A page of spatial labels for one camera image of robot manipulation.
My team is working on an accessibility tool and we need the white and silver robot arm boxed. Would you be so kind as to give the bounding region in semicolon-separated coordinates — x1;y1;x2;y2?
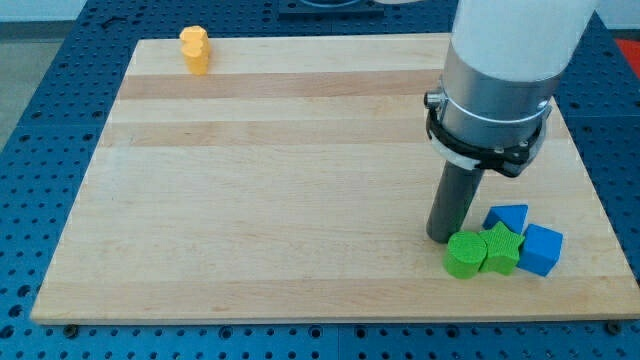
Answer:
425;0;597;177

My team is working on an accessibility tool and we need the green star block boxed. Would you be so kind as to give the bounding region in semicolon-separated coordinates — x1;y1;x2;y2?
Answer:
479;221;525;276

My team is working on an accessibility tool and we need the wooden board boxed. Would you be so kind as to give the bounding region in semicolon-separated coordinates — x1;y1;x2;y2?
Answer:
31;34;639;325

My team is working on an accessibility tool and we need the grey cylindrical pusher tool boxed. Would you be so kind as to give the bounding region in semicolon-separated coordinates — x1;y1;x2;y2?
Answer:
426;162;484;243

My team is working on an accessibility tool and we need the green cylinder block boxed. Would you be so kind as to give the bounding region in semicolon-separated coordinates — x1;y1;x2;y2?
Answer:
443;231;487;279

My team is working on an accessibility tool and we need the yellow heart block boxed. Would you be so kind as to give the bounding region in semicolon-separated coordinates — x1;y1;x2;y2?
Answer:
179;25;211;75

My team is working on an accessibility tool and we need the blue triangle block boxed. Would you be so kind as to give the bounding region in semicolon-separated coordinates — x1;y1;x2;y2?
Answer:
482;204;529;234

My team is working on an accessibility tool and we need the blue cube block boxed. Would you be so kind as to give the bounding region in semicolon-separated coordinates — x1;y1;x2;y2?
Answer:
517;224;564;277

